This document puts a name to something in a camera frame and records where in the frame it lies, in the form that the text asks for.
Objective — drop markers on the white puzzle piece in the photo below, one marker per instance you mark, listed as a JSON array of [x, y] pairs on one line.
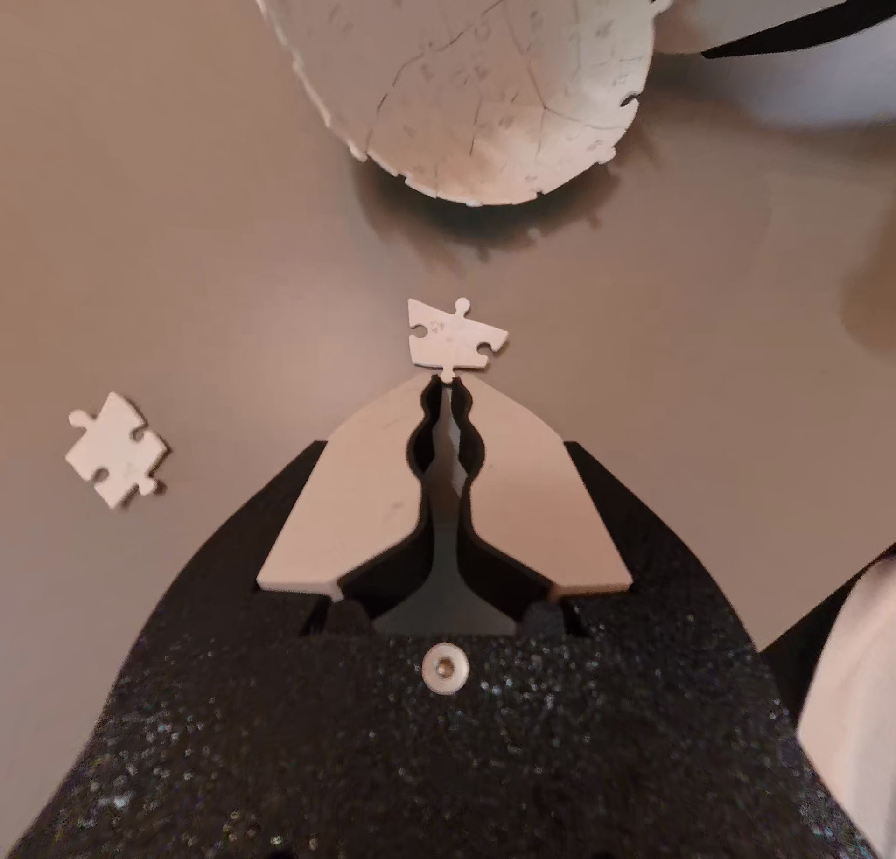
[[451, 337], [115, 449]]

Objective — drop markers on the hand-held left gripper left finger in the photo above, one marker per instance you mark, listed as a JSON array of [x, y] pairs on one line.
[[350, 509]]

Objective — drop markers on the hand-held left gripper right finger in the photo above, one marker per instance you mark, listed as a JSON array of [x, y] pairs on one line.
[[546, 516]]

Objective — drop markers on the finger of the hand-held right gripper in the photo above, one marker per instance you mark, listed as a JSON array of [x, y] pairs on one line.
[[770, 12]]

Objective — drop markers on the white clothing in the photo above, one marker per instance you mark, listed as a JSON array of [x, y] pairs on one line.
[[854, 719]]

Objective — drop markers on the colourful puzzle ball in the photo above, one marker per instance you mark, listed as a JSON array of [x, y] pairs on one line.
[[476, 75]]

